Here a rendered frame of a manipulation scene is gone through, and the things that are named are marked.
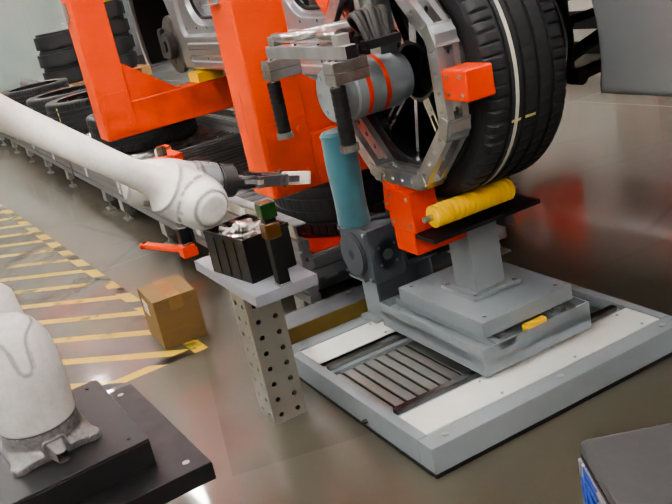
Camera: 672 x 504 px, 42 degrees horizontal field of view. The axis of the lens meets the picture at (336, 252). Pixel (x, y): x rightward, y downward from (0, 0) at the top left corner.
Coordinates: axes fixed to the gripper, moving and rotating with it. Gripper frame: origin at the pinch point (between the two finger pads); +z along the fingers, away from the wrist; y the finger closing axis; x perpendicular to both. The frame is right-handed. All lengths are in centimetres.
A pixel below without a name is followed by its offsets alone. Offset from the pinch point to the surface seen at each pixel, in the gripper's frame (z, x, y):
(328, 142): 18.2, -6.9, 15.0
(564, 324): 71, 39, -21
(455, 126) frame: 27.7, -12.9, -23.0
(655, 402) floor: 74, 53, -48
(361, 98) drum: 16.3, -18.4, -2.0
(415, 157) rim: 41.6, -3.1, 8.7
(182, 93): 75, -16, 240
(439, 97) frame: 24.7, -19.2, -20.7
